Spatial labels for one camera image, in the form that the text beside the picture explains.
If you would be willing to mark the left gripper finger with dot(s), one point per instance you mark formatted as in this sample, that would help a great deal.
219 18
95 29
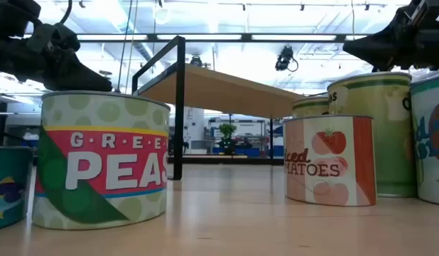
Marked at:
70 78

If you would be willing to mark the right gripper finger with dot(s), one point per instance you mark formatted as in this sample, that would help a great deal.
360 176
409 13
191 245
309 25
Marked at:
386 49

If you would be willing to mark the white can teal lettering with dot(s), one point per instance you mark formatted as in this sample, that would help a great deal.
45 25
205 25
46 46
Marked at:
430 142

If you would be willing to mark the yellow-green carrots can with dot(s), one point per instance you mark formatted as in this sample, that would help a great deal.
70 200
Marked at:
383 142

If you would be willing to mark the green label can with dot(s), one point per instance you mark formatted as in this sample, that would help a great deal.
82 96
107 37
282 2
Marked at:
310 106

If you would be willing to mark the green peas can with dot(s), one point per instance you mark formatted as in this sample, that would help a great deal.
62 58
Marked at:
98 170

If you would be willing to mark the diced tomatoes can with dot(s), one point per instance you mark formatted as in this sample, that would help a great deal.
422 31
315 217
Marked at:
329 160

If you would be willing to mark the teal fish can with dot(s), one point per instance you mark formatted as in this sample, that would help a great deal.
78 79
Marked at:
10 192

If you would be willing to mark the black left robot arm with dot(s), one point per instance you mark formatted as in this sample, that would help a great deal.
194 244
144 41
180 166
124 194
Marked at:
13 14

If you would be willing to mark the black ceiling spotlight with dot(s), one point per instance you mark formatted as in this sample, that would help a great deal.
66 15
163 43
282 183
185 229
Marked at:
196 61

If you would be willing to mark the black overhead crossbar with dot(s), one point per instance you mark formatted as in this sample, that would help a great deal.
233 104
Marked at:
246 37

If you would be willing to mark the blue storage bin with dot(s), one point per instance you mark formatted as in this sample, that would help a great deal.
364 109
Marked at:
278 151
252 152

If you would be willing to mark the small background potted plant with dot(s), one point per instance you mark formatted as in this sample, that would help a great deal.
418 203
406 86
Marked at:
227 129

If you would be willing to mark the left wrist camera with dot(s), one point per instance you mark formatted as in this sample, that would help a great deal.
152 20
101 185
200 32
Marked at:
42 37

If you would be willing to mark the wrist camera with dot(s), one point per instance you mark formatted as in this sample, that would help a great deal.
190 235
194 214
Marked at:
425 12
42 37

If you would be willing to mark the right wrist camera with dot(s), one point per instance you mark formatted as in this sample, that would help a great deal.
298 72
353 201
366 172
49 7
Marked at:
425 12

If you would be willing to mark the black overhead camera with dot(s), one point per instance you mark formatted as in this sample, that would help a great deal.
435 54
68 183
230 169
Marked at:
285 58

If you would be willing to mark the wooden shelf black metal frame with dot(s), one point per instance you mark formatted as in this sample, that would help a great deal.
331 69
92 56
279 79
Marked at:
219 92

